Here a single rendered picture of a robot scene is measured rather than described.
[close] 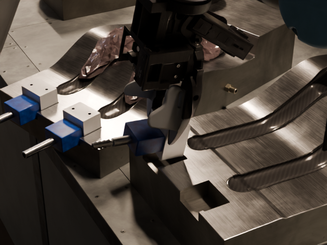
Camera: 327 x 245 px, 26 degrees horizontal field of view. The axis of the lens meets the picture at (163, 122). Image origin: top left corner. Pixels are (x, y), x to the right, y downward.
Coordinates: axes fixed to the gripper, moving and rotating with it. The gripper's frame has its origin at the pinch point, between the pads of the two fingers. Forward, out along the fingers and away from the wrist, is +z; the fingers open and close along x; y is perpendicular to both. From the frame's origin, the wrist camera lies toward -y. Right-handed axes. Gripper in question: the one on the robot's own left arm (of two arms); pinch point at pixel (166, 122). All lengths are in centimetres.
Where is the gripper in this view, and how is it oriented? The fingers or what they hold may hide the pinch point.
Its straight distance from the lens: 96.3
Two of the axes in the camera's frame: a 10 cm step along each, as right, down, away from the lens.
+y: -8.7, 1.4, -4.8
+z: -1.9, 7.9, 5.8
